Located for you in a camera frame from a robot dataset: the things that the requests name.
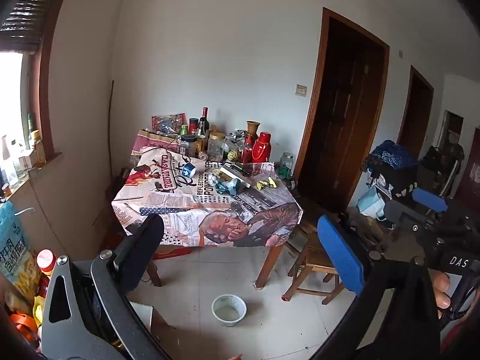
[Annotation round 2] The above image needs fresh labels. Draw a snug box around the red thermos flask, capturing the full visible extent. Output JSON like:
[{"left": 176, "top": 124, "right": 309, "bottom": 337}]
[{"left": 252, "top": 132, "right": 272, "bottom": 163}]

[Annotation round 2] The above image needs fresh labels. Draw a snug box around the wooden stool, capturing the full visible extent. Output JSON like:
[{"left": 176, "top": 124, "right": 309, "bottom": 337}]
[{"left": 281, "top": 229, "right": 346, "bottom": 305}]

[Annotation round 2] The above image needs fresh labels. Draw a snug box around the beige cardboard piece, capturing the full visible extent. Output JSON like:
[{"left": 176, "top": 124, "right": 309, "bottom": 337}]
[{"left": 219, "top": 166, "right": 253, "bottom": 191}]

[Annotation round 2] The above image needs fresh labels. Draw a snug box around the red snack bag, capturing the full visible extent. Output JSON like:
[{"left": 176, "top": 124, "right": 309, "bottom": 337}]
[{"left": 152, "top": 112, "right": 187, "bottom": 134}]

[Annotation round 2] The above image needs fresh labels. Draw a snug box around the white bowl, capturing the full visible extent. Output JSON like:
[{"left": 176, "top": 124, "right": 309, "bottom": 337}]
[{"left": 212, "top": 294, "right": 247, "bottom": 327}]

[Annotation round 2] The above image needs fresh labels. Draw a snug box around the blue yellow printed bag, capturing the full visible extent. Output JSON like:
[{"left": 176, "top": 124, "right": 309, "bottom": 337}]
[{"left": 0, "top": 202, "right": 39, "bottom": 298}]

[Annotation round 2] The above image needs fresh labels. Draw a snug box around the red flat box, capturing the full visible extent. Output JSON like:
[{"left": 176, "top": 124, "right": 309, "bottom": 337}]
[{"left": 152, "top": 245, "right": 201, "bottom": 262}]

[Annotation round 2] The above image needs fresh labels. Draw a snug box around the clear bottle with yellow label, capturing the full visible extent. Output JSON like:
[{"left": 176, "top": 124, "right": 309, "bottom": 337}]
[{"left": 196, "top": 117, "right": 209, "bottom": 153}]

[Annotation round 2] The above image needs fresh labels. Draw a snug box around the yellow oil bottle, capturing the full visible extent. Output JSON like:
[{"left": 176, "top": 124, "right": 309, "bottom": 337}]
[{"left": 30, "top": 130, "right": 47, "bottom": 167}]

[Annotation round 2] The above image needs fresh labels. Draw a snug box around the person's right hand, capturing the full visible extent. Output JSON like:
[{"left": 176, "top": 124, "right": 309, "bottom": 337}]
[{"left": 431, "top": 271, "right": 451, "bottom": 309}]

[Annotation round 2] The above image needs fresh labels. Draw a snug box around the black bag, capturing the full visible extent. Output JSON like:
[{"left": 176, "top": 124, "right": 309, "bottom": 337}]
[{"left": 369, "top": 165, "right": 421, "bottom": 211}]

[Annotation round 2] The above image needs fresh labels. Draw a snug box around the black-lidded plastic jar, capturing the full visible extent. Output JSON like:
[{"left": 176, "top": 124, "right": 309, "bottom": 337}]
[{"left": 180, "top": 134, "right": 197, "bottom": 158}]

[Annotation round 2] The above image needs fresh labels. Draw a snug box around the pink beige woven sack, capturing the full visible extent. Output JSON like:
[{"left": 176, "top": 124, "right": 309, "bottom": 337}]
[{"left": 130, "top": 129, "right": 181, "bottom": 166}]

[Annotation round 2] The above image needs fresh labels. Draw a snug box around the wooden table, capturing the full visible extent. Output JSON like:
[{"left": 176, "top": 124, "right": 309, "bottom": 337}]
[{"left": 144, "top": 232, "right": 301, "bottom": 290}]

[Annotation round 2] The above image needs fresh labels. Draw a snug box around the orange strap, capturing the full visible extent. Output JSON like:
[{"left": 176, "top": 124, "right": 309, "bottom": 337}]
[{"left": 9, "top": 313, "right": 40, "bottom": 346}]

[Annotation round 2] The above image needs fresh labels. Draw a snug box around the blue-green wrapper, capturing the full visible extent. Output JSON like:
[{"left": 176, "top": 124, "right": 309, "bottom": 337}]
[{"left": 215, "top": 178, "right": 241, "bottom": 196}]

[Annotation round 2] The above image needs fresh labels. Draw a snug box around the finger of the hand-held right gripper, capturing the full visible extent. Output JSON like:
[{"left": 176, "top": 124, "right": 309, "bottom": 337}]
[
  {"left": 382, "top": 199, "right": 442, "bottom": 241},
  {"left": 412, "top": 187, "right": 449, "bottom": 213}
]

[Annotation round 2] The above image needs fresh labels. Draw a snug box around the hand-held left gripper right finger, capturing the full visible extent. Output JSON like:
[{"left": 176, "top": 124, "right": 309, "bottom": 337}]
[{"left": 311, "top": 214, "right": 442, "bottom": 360}]

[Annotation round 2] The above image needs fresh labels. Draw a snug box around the light blue plastic bag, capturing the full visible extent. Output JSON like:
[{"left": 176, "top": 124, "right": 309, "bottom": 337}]
[{"left": 356, "top": 185, "right": 387, "bottom": 221}]

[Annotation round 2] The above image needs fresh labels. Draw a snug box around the dark window blind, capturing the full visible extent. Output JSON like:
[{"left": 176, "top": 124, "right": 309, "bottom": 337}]
[{"left": 0, "top": 0, "right": 65, "bottom": 54}]

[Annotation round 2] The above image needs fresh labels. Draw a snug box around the hanging dark jacket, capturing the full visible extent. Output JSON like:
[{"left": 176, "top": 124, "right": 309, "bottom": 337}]
[{"left": 422, "top": 135, "right": 466, "bottom": 199}]

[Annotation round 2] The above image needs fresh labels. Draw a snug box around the red-capped yellow jar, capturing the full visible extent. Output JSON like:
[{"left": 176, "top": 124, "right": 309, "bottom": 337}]
[{"left": 36, "top": 249, "right": 58, "bottom": 283}]

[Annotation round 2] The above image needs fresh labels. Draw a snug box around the gold-lidded plastic jar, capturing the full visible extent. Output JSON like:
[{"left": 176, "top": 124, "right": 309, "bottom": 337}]
[{"left": 207, "top": 132, "right": 226, "bottom": 162}]

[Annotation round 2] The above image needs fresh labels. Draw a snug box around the dark wooden door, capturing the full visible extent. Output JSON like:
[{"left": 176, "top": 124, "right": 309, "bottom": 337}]
[
  {"left": 292, "top": 7, "right": 391, "bottom": 211},
  {"left": 395, "top": 64, "right": 435, "bottom": 151}
]

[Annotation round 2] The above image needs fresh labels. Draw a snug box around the printed newspaper tablecloth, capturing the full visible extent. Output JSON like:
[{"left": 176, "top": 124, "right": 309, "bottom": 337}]
[{"left": 112, "top": 150, "right": 304, "bottom": 248}]

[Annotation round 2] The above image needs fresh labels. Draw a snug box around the blue patterned cloth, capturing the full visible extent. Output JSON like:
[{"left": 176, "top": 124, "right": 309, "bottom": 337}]
[{"left": 362, "top": 140, "right": 419, "bottom": 170}]

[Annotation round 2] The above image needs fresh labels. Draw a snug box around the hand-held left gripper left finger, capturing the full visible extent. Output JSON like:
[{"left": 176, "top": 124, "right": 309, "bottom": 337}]
[{"left": 39, "top": 214, "right": 166, "bottom": 360}]

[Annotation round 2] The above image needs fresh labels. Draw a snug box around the brown window frame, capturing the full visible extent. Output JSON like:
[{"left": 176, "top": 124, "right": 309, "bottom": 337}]
[{"left": 20, "top": 0, "right": 77, "bottom": 166}]

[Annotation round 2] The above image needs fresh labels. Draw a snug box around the clear glass bottle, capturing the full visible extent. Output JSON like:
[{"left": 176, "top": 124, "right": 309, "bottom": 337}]
[{"left": 1, "top": 135, "right": 19, "bottom": 189}]

